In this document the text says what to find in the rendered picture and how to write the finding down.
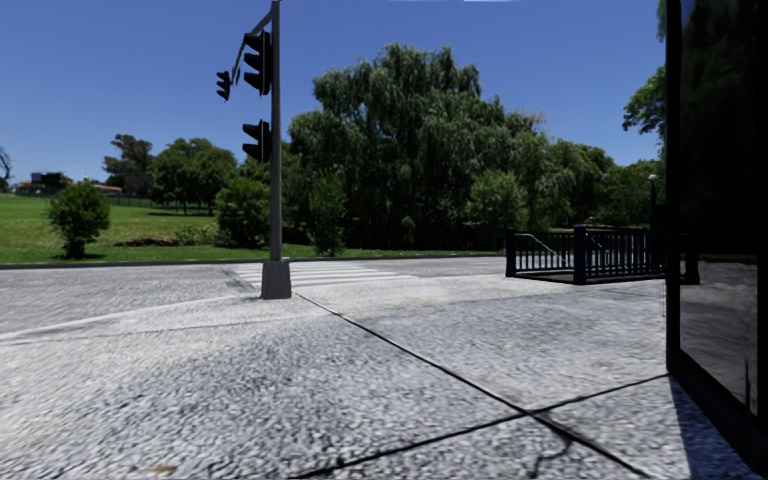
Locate trees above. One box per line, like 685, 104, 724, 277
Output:
101, 41, 667, 258

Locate traffic light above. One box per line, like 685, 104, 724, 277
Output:
215, 0, 293, 301

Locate dark stairway railing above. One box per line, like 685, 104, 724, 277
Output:
504, 173, 701, 286

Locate tree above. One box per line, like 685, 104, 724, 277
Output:
46, 181, 112, 260

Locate glass tower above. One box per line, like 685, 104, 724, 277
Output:
664, 0, 768, 476

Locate row of buildings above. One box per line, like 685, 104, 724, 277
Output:
14, 171, 124, 197

